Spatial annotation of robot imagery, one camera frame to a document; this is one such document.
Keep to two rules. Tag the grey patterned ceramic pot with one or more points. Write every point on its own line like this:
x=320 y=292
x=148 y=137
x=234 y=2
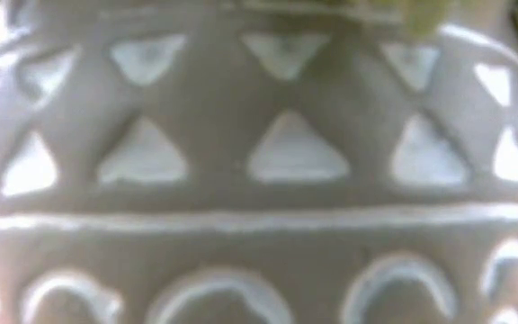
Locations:
x=259 y=162

